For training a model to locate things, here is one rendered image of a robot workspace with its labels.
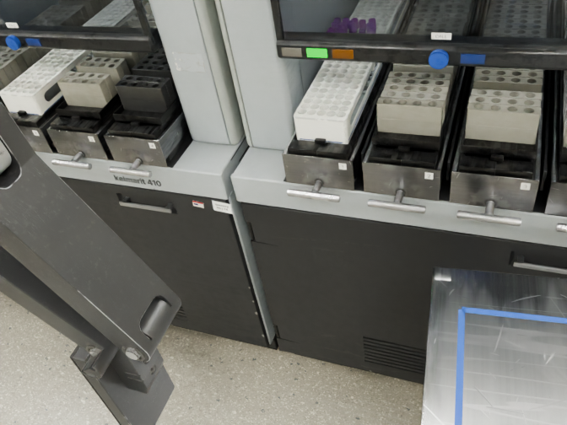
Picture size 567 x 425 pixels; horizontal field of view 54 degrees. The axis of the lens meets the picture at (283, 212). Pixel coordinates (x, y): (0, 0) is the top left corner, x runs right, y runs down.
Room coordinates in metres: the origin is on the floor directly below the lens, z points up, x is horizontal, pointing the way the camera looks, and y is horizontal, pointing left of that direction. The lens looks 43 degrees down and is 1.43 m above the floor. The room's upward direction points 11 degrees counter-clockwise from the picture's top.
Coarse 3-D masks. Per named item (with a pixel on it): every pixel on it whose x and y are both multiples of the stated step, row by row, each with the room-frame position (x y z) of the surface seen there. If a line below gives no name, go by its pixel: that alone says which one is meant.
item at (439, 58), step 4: (432, 52) 0.77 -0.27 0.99; (436, 52) 0.76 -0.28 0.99; (440, 52) 0.76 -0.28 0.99; (444, 52) 0.76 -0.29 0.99; (432, 56) 0.76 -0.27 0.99; (436, 56) 0.76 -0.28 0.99; (440, 56) 0.75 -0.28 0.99; (444, 56) 0.75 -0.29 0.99; (448, 56) 0.76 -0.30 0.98; (432, 60) 0.76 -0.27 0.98; (436, 60) 0.76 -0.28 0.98; (440, 60) 0.75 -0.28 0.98; (444, 60) 0.75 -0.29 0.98; (448, 60) 0.75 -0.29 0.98; (432, 64) 0.76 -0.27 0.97; (436, 64) 0.76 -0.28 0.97; (440, 64) 0.75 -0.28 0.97; (444, 64) 0.75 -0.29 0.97; (436, 68) 0.76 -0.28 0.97; (440, 68) 0.76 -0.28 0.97
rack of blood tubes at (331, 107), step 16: (336, 64) 1.02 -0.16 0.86; (352, 64) 1.00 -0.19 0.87; (368, 64) 0.99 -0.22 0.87; (320, 80) 0.98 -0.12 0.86; (336, 80) 0.96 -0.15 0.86; (352, 80) 0.94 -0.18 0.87; (368, 80) 1.02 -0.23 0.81; (304, 96) 0.92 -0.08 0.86; (320, 96) 0.92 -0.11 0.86; (336, 96) 0.90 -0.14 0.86; (352, 96) 0.89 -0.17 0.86; (368, 96) 0.95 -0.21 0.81; (304, 112) 0.88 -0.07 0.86; (320, 112) 0.86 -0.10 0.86; (336, 112) 0.84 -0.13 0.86; (352, 112) 0.85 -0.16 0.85; (304, 128) 0.85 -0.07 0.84; (320, 128) 0.83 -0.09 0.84; (336, 128) 0.82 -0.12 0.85; (352, 128) 0.85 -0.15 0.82
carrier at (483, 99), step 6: (474, 96) 0.79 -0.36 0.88; (480, 96) 0.78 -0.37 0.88; (468, 102) 0.78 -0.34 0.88; (474, 102) 0.77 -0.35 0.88; (480, 102) 0.77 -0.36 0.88; (486, 102) 0.76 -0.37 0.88; (492, 102) 0.76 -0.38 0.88; (498, 102) 0.77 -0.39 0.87; (504, 102) 0.75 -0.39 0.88; (510, 102) 0.76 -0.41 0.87; (516, 102) 0.75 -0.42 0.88; (522, 102) 0.74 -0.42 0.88; (528, 102) 0.75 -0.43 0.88; (534, 102) 0.74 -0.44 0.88; (540, 102) 0.73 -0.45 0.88
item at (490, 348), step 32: (448, 288) 0.45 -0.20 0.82; (480, 288) 0.44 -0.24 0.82; (512, 288) 0.43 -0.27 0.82; (544, 288) 0.42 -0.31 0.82; (448, 320) 0.40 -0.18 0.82; (480, 320) 0.39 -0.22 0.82; (512, 320) 0.38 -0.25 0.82; (544, 320) 0.37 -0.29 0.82; (448, 352) 0.36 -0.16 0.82; (480, 352) 0.35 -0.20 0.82; (512, 352) 0.34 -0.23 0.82; (544, 352) 0.33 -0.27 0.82; (448, 384) 0.32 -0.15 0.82; (480, 384) 0.31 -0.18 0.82; (512, 384) 0.30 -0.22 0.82; (544, 384) 0.30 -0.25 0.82; (448, 416) 0.28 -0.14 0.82; (480, 416) 0.27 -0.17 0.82; (512, 416) 0.27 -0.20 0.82; (544, 416) 0.26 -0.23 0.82
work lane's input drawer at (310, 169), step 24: (384, 72) 1.05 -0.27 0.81; (360, 120) 0.88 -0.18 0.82; (288, 144) 0.86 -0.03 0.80; (312, 144) 0.83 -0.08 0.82; (336, 144) 0.81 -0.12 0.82; (360, 144) 0.82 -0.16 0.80; (288, 168) 0.83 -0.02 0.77; (312, 168) 0.81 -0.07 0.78; (336, 168) 0.79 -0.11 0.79; (288, 192) 0.79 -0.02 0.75; (312, 192) 0.77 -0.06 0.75
